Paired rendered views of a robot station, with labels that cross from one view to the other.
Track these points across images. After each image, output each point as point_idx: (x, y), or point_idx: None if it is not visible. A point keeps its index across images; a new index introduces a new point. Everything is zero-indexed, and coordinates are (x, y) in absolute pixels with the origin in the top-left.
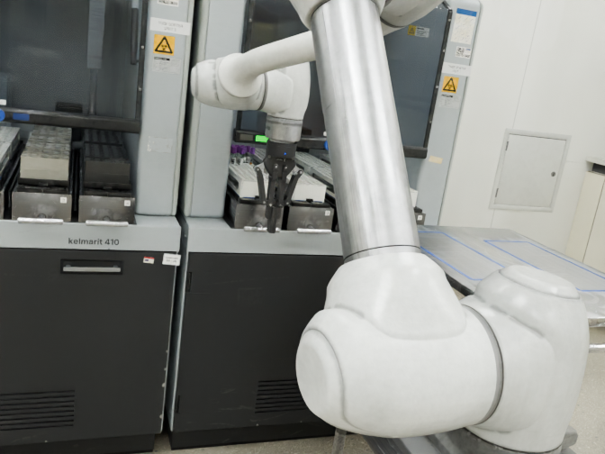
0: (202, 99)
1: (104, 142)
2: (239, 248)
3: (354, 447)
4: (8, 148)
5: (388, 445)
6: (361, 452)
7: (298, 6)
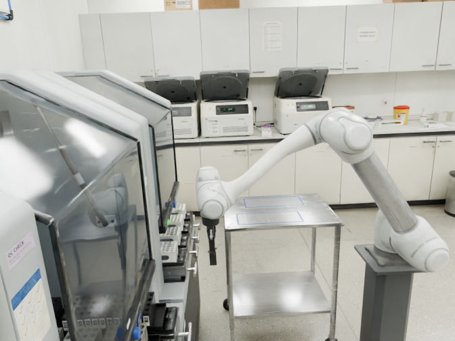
0: (221, 216)
1: (53, 307)
2: (187, 288)
3: (201, 339)
4: None
5: (263, 309)
6: (206, 337)
7: (361, 157)
